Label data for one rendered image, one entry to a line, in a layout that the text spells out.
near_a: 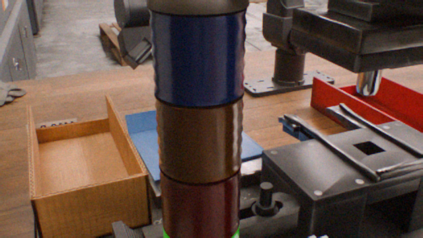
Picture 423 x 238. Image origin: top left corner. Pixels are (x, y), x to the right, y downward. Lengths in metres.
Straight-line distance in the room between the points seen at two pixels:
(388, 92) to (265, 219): 0.48
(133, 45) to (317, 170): 0.35
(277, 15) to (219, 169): 0.67
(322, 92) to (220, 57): 0.62
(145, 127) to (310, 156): 0.28
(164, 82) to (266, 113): 0.61
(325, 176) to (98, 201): 0.24
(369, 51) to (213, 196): 0.22
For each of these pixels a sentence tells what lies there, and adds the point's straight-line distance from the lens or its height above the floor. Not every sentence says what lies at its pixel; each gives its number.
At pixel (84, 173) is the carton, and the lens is 0.60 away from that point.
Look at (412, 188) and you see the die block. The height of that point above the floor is 0.96.
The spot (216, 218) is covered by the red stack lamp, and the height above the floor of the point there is 1.10.
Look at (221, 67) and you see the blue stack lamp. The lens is 0.15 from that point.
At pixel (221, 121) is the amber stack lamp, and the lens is 0.16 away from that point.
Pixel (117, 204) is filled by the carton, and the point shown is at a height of 0.94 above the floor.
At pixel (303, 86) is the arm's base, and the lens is 0.88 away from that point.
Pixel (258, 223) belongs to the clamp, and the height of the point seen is 0.97.
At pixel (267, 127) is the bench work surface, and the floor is 0.90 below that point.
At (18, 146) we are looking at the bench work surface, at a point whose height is 0.90.
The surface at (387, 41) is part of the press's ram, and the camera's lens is 0.37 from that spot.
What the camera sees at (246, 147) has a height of 0.92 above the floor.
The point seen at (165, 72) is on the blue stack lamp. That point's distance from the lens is 0.16.
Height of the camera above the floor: 1.22
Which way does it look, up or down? 26 degrees down
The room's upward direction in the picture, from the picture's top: straight up
